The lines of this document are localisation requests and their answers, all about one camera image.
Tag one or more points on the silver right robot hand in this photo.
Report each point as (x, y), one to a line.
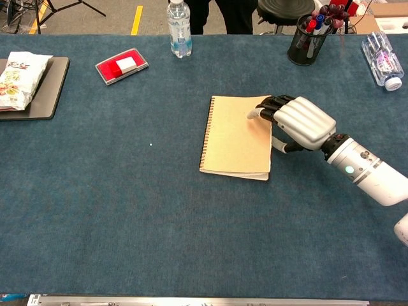
(303, 122)

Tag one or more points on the yellow spiral notebook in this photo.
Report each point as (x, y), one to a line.
(237, 137)

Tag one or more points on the black mesh pen holder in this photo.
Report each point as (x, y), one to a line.
(306, 48)

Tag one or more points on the red cap marker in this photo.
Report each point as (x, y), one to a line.
(310, 26)

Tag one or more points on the black cap marker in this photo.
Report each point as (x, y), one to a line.
(325, 27)

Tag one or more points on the clear water bottle pink label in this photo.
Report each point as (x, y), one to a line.
(382, 60)

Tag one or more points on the blue cap marker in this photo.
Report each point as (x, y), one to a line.
(318, 22)

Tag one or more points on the dark red artificial flowers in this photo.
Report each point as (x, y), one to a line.
(333, 14)

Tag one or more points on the black round stool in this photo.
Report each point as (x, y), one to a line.
(283, 11)

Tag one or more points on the cardboard box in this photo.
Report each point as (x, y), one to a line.
(377, 16)

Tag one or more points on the person in black trousers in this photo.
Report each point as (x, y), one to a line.
(216, 16)

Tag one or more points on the upright clear water bottle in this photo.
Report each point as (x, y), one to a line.
(179, 30)

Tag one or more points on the white stamp block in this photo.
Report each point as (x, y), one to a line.
(125, 64)

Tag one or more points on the red ink pad tray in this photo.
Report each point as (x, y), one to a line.
(122, 67)

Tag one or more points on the blue table cloth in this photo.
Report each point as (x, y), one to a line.
(127, 207)

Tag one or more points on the dark grey tray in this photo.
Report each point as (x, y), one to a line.
(48, 92)

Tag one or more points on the black tripod stand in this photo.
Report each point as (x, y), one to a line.
(48, 9)

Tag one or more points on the white snack bag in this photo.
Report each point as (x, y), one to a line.
(19, 79)

